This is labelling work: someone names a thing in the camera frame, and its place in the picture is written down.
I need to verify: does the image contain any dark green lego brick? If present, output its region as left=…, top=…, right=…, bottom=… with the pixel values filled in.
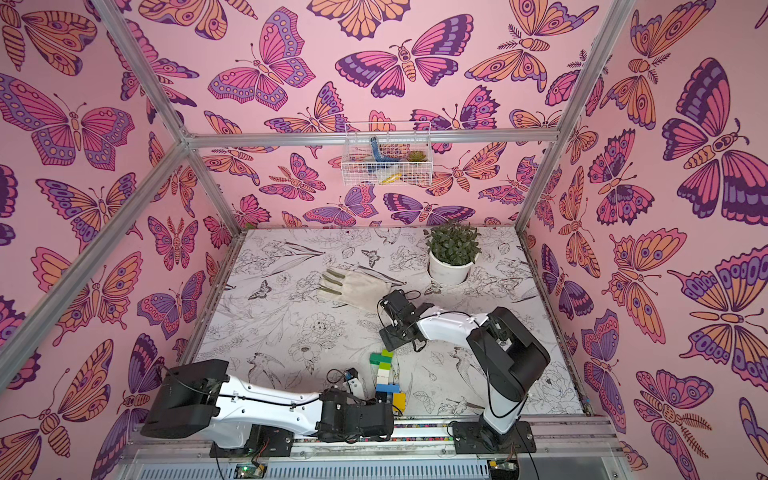
left=369, top=353, right=393, bottom=366

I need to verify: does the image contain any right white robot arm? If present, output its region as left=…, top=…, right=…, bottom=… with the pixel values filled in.
left=377, top=290, right=551, bottom=436

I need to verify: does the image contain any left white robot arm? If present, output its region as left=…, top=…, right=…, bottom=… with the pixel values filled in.
left=140, top=359, right=395, bottom=449

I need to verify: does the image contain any beige work glove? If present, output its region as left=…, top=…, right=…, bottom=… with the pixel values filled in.
left=318, top=268, right=391, bottom=313

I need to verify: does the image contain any potted green plant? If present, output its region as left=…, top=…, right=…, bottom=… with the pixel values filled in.
left=426, top=222, right=481, bottom=286

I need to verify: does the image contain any green circuit board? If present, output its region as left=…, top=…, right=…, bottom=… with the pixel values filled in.
left=233, top=463, right=266, bottom=480

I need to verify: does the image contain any yellow item in basket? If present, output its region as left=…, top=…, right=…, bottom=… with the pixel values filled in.
left=378, top=173, right=401, bottom=185

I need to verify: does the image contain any blue toy in basket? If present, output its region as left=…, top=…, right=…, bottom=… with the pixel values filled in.
left=367, top=137, right=399, bottom=173

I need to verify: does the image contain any small green plant in basket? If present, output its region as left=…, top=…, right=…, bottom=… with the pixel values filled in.
left=404, top=150, right=429, bottom=164

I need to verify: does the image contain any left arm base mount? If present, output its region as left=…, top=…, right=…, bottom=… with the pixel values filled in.
left=209, top=425, right=295, bottom=458

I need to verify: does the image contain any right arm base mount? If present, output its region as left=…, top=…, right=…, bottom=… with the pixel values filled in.
left=447, top=420, right=537, bottom=455

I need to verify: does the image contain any white wire basket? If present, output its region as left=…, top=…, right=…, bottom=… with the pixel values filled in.
left=338, top=121, right=434, bottom=188

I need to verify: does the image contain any aluminium frame back bar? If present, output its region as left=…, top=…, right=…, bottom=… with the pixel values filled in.
left=185, top=127, right=560, bottom=149

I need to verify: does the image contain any aluminium frame left diagonal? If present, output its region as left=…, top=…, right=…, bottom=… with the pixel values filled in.
left=1, top=142, right=188, bottom=389

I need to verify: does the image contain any aluminium frame right post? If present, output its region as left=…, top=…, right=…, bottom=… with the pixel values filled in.
left=515, top=0, right=635, bottom=234

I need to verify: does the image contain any aluminium frame post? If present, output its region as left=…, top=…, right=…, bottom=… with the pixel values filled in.
left=515, top=0, right=635, bottom=234
left=93, top=0, right=242, bottom=236

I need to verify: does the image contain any aluminium frame left post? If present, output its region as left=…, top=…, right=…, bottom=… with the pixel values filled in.
left=93, top=0, right=242, bottom=236

